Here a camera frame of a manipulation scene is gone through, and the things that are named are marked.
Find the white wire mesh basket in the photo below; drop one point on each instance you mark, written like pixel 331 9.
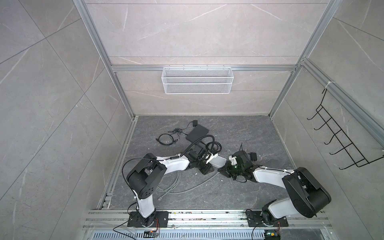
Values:
pixel 197 80

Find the aluminium frame rail front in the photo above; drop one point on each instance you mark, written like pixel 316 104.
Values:
pixel 201 219

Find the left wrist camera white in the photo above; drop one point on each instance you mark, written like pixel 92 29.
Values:
pixel 212 156

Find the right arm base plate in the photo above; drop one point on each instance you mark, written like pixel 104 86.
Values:
pixel 264 219

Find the white rectangular box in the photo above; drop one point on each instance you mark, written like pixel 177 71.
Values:
pixel 218 162

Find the black wire hook rack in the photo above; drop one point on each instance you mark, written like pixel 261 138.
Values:
pixel 339 136

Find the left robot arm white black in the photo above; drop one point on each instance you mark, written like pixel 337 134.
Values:
pixel 147 174

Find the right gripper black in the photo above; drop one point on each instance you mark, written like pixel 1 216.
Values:
pixel 226 170

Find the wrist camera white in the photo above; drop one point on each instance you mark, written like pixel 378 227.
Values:
pixel 212 156
pixel 233 160

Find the dark grey network switch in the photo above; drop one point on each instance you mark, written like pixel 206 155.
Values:
pixel 198 132

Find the black power adapter with cord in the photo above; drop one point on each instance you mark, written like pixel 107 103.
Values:
pixel 180 131

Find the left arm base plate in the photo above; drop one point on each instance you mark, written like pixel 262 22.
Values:
pixel 156 219

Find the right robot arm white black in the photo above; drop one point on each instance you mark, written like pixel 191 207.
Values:
pixel 306 195

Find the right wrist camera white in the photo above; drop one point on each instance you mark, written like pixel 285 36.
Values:
pixel 233 160

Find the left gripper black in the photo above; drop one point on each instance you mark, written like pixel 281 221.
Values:
pixel 209 169

